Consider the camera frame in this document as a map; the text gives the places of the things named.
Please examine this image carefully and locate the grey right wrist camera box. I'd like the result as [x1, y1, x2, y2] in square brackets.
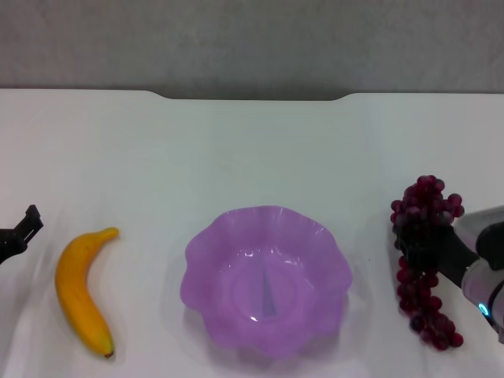
[454, 208, 504, 272]

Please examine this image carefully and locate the dark red grape bunch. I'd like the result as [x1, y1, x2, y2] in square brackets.
[389, 175, 465, 351]

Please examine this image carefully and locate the yellow banana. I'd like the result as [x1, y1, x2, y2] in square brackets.
[54, 227, 120, 359]

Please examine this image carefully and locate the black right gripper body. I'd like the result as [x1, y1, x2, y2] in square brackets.
[409, 222, 480, 285]

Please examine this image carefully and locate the purple translucent plastic bowl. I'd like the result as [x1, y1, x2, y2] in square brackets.
[180, 204, 354, 360]

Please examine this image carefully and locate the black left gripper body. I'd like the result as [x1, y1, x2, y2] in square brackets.
[0, 227, 28, 265]

